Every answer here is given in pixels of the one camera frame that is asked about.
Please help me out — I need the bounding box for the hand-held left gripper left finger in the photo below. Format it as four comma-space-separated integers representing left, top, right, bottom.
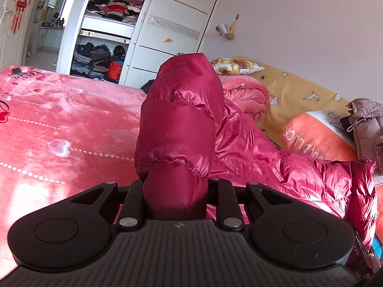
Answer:
69, 179, 148, 231

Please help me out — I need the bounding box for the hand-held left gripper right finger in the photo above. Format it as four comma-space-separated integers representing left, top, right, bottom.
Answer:
206, 178, 289, 231

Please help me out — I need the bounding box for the red down jacket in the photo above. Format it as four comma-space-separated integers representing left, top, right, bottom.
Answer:
134, 53, 377, 250

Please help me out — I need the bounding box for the pile of dark folded clothes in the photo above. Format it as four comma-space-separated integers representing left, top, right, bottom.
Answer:
72, 43, 126, 83

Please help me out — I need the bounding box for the pile of mixed folded clothes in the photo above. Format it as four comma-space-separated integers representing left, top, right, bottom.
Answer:
87, 0, 147, 24

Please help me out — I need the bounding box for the folded pink quilt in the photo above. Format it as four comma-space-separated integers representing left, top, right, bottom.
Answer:
221, 75, 270, 121

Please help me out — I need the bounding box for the pink heart print bed blanket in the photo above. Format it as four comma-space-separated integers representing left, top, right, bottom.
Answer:
0, 65, 156, 276

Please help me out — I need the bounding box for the orange cushion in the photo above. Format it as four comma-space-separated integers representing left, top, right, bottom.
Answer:
280, 110, 360, 162

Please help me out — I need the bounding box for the black jacket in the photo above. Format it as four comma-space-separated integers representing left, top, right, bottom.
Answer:
141, 79, 156, 94

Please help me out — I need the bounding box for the grey pink down jacket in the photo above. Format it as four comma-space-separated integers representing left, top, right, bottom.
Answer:
339, 98, 383, 183

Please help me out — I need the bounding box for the orange garment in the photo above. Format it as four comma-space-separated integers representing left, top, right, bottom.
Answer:
107, 57, 124, 80

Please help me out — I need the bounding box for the floral pillow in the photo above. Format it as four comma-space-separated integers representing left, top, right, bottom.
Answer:
209, 58, 265, 75

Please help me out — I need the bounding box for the yellow printed headboard cover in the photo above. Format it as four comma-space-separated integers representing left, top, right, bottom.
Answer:
230, 55, 383, 162

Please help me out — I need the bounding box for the white wardrobe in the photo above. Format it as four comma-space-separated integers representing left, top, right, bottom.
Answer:
57, 0, 226, 89

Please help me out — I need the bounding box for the white room door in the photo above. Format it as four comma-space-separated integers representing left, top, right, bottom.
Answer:
0, 0, 45, 69

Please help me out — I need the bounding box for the barred window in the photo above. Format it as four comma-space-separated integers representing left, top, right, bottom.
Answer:
61, 0, 76, 21

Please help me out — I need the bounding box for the wall ornament with tassel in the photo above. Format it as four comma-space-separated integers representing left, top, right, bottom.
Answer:
216, 14, 240, 41

